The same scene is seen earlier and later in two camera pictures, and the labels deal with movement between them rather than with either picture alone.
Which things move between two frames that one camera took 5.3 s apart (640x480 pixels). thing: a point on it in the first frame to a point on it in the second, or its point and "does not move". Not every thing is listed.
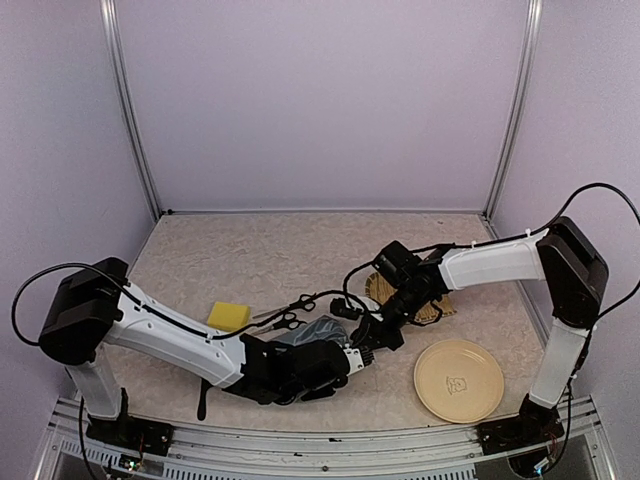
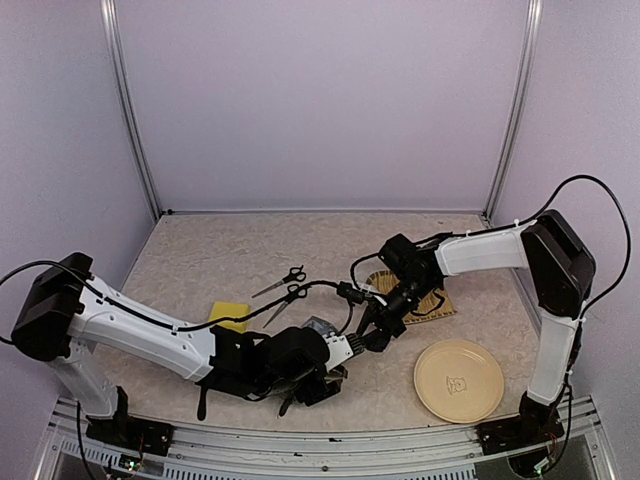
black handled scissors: x=289 y=321 to x=294 y=292
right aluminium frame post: x=515 y=112 does not move
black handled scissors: x=306 y=302 to x=296 y=273
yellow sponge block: x=229 y=316 does not move
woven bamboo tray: x=381 y=288 does not move
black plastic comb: x=202 y=405 does not move
